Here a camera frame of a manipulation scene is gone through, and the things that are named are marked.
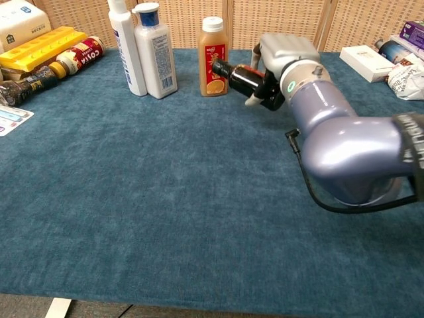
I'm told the yellow plastic hole tray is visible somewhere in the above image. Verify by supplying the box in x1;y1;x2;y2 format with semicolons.
0;26;89;73

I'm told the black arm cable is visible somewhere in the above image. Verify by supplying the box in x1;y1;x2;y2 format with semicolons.
285;129;419;213

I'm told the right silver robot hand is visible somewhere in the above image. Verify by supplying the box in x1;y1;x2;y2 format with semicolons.
244;32;321;107

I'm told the toothbrush blister pack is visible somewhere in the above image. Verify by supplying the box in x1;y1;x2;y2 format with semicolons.
0;105;35;138

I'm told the white cardboard box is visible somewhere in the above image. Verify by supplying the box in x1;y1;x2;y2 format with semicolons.
339;44;396;84

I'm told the crumpled white packet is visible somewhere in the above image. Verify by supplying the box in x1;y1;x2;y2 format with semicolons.
387;60;424;101

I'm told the orange juice bottle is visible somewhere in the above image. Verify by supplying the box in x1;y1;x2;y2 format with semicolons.
197;16;230;98

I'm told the purple tissue pack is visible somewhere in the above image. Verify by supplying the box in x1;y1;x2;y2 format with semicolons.
390;21;424;62

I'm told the wicker folding screen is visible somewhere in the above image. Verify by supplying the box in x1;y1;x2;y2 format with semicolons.
32;0;424;53

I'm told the blue cloth table mat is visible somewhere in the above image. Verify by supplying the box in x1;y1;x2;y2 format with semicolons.
0;47;424;316

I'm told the tall white plastic bottle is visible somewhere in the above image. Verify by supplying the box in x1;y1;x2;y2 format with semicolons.
107;0;148;97

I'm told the red Costa coffee bottle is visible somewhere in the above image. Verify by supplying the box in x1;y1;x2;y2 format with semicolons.
48;35;107;80

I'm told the white table leg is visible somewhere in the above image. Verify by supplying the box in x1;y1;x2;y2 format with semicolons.
44;297;73;318

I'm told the black arm strap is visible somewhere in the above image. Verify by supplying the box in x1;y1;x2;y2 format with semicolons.
392;111;424;200

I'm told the white tissue pack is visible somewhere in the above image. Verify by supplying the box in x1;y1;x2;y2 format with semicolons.
0;0;52;53

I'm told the dark blue can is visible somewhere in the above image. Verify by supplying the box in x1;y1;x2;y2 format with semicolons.
374;38;412;66

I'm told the dark glass sauce bottle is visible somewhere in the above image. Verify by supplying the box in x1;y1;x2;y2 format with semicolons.
211;58;287;112

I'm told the white bottle with blue cap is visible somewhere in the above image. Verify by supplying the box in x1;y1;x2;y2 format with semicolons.
131;2;179;101

